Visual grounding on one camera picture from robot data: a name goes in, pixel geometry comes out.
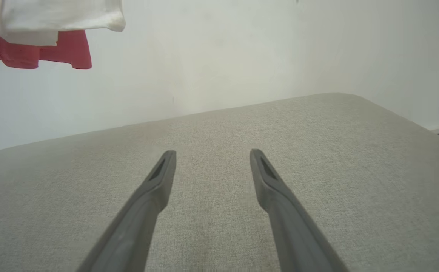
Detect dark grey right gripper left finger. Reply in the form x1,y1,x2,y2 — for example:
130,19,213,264
77,150,177,272

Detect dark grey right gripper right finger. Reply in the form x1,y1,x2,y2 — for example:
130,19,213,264
250,149,350,272

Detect red and white basketball jersey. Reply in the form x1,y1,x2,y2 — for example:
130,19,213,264
0,0,126,70

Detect grey fabric sofa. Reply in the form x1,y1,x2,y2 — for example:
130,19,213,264
0,93,439,272

